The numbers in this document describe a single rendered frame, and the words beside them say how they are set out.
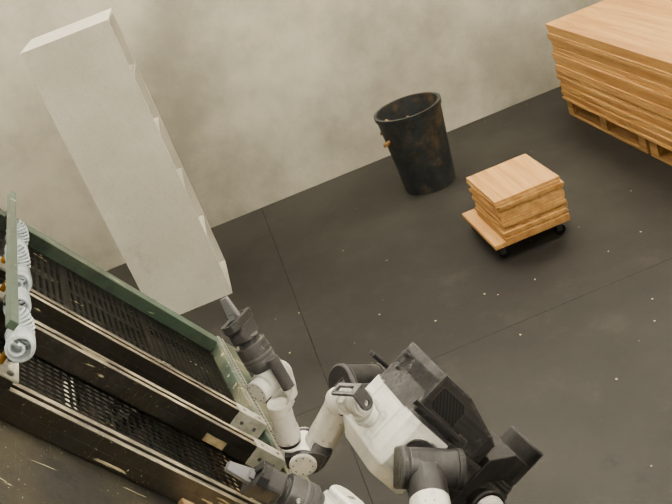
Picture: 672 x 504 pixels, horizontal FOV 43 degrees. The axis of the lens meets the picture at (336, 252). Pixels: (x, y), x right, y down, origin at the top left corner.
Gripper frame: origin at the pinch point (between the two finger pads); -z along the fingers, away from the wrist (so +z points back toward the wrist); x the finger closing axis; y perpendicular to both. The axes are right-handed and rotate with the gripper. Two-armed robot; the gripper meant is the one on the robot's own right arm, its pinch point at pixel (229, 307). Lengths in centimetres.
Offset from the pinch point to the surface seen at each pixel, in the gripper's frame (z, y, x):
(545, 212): 95, -29, -316
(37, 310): -21, 64, -9
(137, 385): 10.9, 42.7, -3.5
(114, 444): 10.6, 22.3, 39.1
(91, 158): -66, 213, -287
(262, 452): 53, 32, -24
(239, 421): 47, 46, -42
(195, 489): 33.0, 17.6, 28.8
